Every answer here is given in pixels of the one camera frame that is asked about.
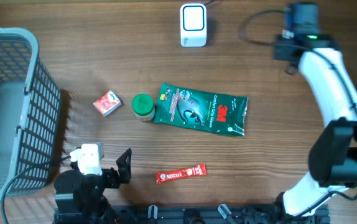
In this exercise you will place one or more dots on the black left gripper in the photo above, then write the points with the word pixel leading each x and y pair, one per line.
pixel 124 172

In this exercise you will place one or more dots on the green lid jar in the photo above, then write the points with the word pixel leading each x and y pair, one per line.
pixel 143 107

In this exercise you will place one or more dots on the small red juice box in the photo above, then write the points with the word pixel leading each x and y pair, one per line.
pixel 107 103

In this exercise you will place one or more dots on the red Nescafe stick sachet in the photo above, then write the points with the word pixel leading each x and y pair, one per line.
pixel 197 170

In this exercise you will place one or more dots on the green 3M gloves package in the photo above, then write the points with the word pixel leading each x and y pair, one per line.
pixel 203 111

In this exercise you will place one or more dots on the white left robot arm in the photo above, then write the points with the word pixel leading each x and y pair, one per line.
pixel 79 197

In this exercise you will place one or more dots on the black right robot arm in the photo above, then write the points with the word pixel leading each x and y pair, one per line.
pixel 332 160

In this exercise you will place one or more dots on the white barcode scanner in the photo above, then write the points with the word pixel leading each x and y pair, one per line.
pixel 193 25

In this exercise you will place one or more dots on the grey plastic mesh basket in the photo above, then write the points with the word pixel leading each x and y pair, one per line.
pixel 30 104

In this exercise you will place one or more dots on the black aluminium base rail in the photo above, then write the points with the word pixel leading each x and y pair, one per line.
pixel 248 214

